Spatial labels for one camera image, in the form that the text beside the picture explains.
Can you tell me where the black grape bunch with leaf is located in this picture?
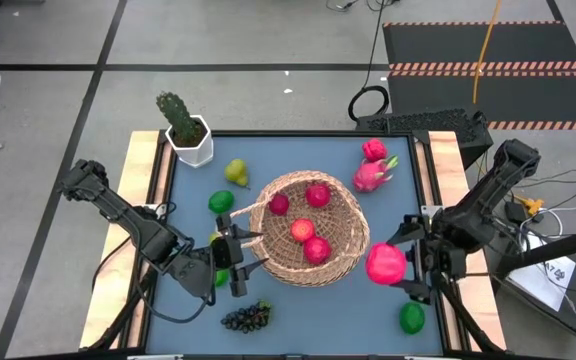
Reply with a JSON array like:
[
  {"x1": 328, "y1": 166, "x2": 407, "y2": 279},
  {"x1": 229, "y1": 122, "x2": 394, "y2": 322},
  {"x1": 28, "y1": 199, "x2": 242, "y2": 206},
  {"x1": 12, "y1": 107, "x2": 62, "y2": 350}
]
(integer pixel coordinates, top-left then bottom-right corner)
[{"x1": 220, "y1": 298, "x2": 273, "y2": 335}]

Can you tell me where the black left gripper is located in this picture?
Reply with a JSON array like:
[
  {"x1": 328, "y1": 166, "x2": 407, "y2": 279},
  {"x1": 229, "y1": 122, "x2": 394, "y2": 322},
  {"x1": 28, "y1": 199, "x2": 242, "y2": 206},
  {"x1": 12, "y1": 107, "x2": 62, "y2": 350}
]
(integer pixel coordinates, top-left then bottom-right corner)
[{"x1": 180, "y1": 213, "x2": 270, "y2": 298}]

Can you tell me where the orange cable connector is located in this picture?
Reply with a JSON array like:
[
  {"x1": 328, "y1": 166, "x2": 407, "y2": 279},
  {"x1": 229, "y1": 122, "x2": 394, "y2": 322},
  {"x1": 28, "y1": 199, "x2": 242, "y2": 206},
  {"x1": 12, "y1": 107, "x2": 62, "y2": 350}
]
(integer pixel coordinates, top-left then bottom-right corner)
[{"x1": 515, "y1": 195, "x2": 544, "y2": 217}]

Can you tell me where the white paper sheet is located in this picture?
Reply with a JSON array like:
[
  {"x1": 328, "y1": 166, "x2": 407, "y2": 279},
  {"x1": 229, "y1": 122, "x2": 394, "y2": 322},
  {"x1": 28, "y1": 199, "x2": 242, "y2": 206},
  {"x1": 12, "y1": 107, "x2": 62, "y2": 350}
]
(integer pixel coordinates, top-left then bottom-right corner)
[{"x1": 506, "y1": 234, "x2": 576, "y2": 312}]

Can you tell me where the yellow cable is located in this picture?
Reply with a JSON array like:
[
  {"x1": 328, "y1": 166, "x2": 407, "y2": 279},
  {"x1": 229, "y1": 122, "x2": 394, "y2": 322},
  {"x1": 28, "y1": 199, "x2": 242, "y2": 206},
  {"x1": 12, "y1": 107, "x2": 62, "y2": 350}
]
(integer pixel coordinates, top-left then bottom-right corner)
[{"x1": 471, "y1": 0, "x2": 503, "y2": 105}]

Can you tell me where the yellow-green pear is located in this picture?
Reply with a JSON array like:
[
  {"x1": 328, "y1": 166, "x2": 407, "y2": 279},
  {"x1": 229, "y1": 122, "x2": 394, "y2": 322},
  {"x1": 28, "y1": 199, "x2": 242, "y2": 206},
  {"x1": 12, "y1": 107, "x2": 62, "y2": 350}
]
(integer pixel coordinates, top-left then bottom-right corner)
[{"x1": 224, "y1": 158, "x2": 250, "y2": 189}]

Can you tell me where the bumpy red fruit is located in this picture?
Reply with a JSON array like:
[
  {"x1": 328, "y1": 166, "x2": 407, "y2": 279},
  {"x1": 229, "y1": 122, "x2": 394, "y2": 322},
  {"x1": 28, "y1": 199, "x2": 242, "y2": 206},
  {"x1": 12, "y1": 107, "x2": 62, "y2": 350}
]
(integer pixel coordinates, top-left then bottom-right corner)
[{"x1": 361, "y1": 138, "x2": 389, "y2": 163}]

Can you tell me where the small dark red fruit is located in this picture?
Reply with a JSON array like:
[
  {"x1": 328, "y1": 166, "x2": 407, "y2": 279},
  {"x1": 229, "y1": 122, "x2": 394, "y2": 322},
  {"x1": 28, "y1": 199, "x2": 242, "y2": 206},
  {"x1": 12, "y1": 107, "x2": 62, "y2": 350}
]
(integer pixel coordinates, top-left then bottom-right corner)
[{"x1": 267, "y1": 193, "x2": 291, "y2": 217}]

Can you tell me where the red round fruit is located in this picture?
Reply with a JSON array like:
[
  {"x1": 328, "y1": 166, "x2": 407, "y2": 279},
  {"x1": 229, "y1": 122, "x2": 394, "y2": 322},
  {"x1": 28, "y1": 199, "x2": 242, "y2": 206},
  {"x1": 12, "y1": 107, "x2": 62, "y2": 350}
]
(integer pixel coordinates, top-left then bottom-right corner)
[
  {"x1": 304, "y1": 182, "x2": 332, "y2": 209},
  {"x1": 365, "y1": 242, "x2": 408, "y2": 287},
  {"x1": 302, "y1": 236, "x2": 333, "y2": 266}
]

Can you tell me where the pink dragon fruit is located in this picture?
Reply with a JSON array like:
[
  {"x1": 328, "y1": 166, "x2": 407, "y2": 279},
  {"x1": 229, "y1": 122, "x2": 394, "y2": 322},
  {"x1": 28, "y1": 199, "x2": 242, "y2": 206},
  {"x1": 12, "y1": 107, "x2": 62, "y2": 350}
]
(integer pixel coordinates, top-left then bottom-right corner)
[{"x1": 351, "y1": 153, "x2": 400, "y2": 194}]

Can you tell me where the green artificial cactus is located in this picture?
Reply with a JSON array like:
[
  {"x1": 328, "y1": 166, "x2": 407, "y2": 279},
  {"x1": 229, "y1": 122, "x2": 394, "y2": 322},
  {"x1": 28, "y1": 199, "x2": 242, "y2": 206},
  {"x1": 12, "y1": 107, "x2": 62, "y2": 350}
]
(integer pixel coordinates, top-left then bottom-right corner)
[{"x1": 155, "y1": 91, "x2": 204, "y2": 146}]

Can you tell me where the large glossy green fruit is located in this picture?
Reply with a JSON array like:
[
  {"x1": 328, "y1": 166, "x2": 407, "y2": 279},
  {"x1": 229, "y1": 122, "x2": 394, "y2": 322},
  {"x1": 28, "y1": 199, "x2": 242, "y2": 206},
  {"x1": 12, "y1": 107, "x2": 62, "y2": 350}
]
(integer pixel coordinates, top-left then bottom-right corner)
[{"x1": 399, "y1": 301, "x2": 427, "y2": 335}]

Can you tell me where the white hexagonal plant pot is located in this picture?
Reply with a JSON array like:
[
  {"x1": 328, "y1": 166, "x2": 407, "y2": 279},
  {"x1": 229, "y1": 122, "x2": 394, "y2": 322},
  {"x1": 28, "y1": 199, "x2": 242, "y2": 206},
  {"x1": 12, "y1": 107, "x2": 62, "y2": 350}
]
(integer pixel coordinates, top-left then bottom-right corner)
[{"x1": 164, "y1": 113, "x2": 215, "y2": 169}]

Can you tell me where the black coiled cable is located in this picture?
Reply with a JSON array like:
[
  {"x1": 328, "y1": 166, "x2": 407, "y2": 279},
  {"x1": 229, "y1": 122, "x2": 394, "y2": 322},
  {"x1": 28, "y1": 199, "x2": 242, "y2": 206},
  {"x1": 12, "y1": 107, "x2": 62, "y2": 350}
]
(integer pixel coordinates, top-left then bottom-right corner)
[{"x1": 347, "y1": 0, "x2": 391, "y2": 123}]

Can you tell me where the black stand bar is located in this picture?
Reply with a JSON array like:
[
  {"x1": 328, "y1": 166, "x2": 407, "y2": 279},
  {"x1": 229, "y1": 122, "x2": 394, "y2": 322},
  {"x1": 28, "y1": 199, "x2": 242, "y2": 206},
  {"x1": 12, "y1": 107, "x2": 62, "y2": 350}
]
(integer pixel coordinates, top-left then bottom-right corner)
[{"x1": 495, "y1": 223, "x2": 576, "y2": 281}]

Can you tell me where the light wooden side board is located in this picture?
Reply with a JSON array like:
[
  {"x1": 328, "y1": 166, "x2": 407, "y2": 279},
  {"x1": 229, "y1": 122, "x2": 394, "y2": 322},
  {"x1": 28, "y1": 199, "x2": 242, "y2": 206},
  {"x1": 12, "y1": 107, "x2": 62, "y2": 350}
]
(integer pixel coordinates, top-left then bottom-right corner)
[
  {"x1": 78, "y1": 130, "x2": 162, "y2": 350},
  {"x1": 427, "y1": 130, "x2": 508, "y2": 351}
]

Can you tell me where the black frame strut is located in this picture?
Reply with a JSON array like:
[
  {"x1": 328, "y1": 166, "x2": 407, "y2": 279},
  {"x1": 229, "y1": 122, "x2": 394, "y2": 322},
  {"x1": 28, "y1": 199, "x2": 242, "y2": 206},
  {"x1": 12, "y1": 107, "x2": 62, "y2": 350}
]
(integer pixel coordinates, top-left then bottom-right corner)
[
  {"x1": 430, "y1": 279, "x2": 504, "y2": 354},
  {"x1": 87, "y1": 269, "x2": 162, "y2": 351}
]

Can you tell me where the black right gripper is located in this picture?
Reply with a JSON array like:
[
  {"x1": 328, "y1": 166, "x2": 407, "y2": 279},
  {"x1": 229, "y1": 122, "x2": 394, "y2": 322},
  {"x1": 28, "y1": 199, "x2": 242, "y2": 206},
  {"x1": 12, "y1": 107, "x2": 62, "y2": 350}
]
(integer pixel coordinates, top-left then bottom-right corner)
[{"x1": 386, "y1": 214, "x2": 467, "y2": 305}]

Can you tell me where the orange-red peach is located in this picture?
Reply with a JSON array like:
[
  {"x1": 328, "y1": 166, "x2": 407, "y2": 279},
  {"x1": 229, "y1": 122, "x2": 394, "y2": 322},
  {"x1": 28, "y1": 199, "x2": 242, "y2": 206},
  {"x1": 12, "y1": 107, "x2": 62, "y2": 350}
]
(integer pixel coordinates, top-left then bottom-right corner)
[{"x1": 290, "y1": 218, "x2": 317, "y2": 244}]

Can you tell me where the black table frame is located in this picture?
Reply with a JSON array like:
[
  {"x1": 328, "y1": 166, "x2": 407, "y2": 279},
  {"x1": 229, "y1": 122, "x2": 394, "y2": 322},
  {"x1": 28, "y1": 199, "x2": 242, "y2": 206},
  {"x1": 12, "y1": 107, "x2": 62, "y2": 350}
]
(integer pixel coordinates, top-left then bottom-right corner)
[{"x1": 127, "y1": 129, "x2": 452, "y2": 359}]

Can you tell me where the woven wicker basket with handles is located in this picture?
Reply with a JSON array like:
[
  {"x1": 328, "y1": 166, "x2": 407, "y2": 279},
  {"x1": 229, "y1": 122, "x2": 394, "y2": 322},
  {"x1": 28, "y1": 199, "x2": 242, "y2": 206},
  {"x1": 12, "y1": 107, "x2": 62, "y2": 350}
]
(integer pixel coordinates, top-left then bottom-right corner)
[{"x1": 228, "y1": 169, "x2": 372, "y2": 289}]

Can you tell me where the black hazard-striped floor mat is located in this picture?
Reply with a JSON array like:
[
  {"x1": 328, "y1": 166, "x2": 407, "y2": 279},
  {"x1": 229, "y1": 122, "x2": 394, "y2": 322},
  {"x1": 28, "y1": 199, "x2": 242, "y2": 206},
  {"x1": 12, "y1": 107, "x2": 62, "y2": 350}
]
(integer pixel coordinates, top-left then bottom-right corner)
[{"x1": 381, "y1": 20, "x2": 576, "y2": 132}]

